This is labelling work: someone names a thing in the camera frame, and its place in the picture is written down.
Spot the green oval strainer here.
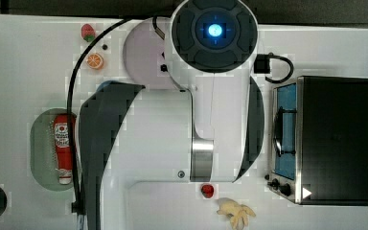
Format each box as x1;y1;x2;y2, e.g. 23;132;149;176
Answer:
30;108;73;192

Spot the toy orange slice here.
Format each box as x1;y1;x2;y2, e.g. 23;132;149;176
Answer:
86;53;104;70

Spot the toy peeled banana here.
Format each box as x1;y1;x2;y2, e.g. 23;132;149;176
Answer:
217;198;256;230

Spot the red plush ketchup bottle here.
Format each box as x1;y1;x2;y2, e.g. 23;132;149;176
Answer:
53;114;73;185

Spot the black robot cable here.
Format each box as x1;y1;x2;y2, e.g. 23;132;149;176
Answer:
66;16;148;216

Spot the red toy pepper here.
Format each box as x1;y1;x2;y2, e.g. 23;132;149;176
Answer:
201;184;215;198

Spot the lilac round plate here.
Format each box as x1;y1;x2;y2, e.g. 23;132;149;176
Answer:
123;17;176;90

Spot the toy strawberry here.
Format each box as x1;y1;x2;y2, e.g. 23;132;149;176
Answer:
81;24;96;42

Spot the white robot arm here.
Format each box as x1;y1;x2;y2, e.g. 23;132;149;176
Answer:
77;0;265;230

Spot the black toaster oven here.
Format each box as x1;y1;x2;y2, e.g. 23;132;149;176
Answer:
265;76;368;206

